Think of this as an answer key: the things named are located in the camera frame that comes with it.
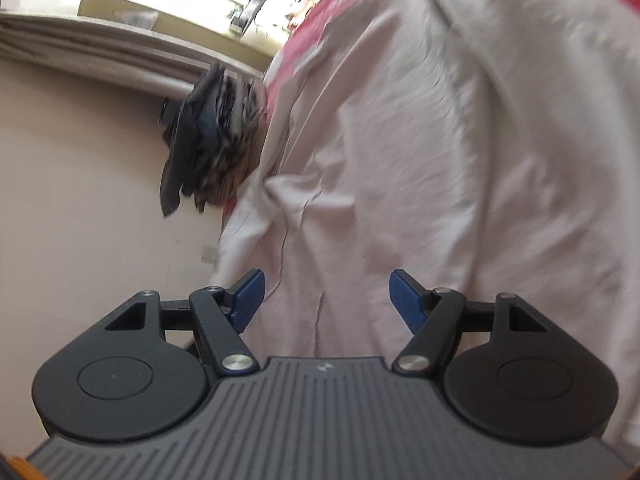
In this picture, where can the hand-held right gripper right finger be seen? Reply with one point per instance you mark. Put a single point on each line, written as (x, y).
(406, 301)

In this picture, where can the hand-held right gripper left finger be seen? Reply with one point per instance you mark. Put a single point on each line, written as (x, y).
(247, 296)

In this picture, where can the white shirt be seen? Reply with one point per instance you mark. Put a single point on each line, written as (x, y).
(425, 160)

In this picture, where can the stack of folded clothes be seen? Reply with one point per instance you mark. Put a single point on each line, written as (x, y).
(210, 135)

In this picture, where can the grey curtain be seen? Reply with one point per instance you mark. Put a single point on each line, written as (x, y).
(100, 45)

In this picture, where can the white wall switch plate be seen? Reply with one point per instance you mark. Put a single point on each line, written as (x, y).
(209, 255)

